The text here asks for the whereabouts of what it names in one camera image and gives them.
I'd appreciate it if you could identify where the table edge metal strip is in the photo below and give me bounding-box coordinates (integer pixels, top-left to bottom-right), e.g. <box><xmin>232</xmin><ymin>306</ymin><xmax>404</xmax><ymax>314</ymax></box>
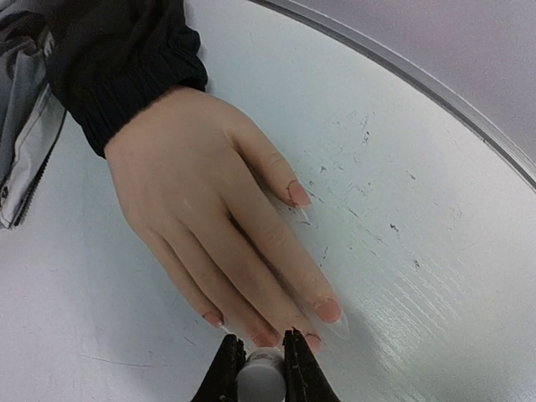
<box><xmin>264</xmin><ymin>1</ymin><xmax>535</xmax><ymax>184</ymax></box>

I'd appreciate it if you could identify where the mannequin hand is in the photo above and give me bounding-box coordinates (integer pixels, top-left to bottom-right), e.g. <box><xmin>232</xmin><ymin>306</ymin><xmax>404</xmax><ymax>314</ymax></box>
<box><xmin>105</xmin><ymin>87</ymin><xmax>348</xmax><ymax>349</ymax></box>

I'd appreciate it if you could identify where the grey crumpled cloth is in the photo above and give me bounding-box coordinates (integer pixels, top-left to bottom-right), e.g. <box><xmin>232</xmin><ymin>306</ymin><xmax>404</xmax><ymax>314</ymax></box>
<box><xmin>1</xmin><ymin>1</ymin><xmax>66</xmax><ymax>229</ymax></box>

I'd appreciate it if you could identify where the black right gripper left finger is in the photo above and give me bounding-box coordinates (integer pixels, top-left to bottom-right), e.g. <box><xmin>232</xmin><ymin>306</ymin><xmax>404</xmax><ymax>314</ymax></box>
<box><xmin>194</xmin><ymin>334</ymin><xmax>245</xmax><ymax>402</ymax></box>

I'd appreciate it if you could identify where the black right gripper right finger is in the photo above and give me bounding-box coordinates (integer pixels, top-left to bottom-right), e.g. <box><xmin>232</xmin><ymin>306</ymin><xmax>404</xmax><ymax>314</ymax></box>
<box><xmin>283</xmin><ymin>328</ymin><xmax>339</xmax><ymax>402</ymax></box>

